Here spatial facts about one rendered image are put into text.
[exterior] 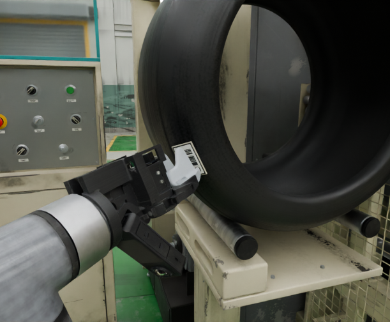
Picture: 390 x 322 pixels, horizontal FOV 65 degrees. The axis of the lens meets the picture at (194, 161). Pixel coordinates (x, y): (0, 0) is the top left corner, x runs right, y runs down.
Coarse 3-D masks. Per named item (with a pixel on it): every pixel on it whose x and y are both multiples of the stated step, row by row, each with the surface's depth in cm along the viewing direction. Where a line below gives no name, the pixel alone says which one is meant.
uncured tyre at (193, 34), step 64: (192, 0) 44; (256, 0) 74; (320, 0) 75; (384, 0) 63; (192, 64) 45; (320, 64) 82; (384, 64) 71; (192, 128) 47; (320, 128) 86; (384, 128) 71; (256, 192) 52; (320, 192) 59
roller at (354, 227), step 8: (344, 216) 66; (352, 216) 65; (360, 216) 63; (368, 216) 62; (344, 224) 67; (352, 224) 64; (360, 224) 62; (368, 224) 61; (376, 224) 62; (360, 232) 63; (368, 232) 62; (376, 232) 62
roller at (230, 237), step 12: (192, 204) 78; (204, 204) 70; (204, 216) 68; (216, 216) 64; (216, 228) 61; (228, 228) 58; (240, 228) 57; (228, 240) 56; (240, 240) 53; (252, 240) 54; (240, 252) 53; (252, 252) 54
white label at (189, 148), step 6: (180, 144) 49; (186, 144) 48; (192, 144) 48; (174, 150) 50; (186, 150) 49; (192, 150) 48; (192, 156) 49; (198, 156) 48; (192, 162) 49; (198, 162) 49; (204, 168) 49
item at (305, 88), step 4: (304, 84) 106; (308, 84) 107; (304, 88) 107; (308, 88) 105; (304, 92) 107; (308, 92) 106; (300, 96) 107; (304, 96) 107; (308, 96) 105; (300, 100) 108; (304, 100) 106; (308, 100) 104; (300, 104) 108; (304, 104) 108; (300, 108) 108; (304, 108) 108; (300, 112) 108; (304, 112) 109; (300, 116) 108; (300, 120) 109
